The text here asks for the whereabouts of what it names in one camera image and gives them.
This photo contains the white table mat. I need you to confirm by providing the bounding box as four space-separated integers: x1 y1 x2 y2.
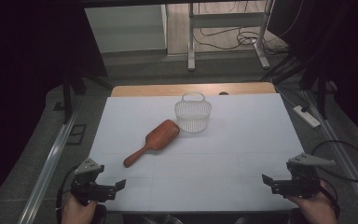
88 92 306 213

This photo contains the white metal stand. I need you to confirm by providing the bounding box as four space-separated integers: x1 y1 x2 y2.
186 0 275 72

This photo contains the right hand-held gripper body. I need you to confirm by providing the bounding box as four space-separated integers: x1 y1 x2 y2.
287 152 337 200

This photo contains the wooden table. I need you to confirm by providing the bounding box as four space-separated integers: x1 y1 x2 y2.
110 81 277 98

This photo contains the black tripod stand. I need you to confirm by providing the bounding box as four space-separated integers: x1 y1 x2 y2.
300 55 337 120
60 70 114 125

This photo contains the hand-held gripper cable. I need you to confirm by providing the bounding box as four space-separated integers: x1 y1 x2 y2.
55 164 80 224
320 178 341 219

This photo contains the person's right hand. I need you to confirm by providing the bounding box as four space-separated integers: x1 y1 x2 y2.
287 180 339 224

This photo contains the right hand-held gripper cable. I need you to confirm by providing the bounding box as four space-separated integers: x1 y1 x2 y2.
320 178 341 219

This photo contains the aluminium floor rail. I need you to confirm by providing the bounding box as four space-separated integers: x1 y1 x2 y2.
18 102 82 224
303 90 358 221

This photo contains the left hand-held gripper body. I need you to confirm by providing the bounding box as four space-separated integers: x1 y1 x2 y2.
70 157 105 206

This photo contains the white power strip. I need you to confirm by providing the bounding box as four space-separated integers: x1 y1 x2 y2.
293 105 322 129

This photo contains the left hand-held gripper cable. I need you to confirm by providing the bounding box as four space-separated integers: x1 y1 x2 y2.
55 164 80 224

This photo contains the white cabinet panel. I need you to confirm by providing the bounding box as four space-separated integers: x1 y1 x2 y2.
84 4 168 54

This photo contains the wooden hairbrush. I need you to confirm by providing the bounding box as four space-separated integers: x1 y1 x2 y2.
123 119 181 169

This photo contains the white power strip cable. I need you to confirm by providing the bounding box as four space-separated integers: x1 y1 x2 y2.
274 84 296 108

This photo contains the tangle of floor cables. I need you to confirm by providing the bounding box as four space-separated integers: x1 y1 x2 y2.
193 26 291 56

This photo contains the person's left hand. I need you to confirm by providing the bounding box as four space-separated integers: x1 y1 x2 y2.
61 191 100 224

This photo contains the white plastic basket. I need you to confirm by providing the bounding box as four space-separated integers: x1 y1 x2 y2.
173 91 213 134

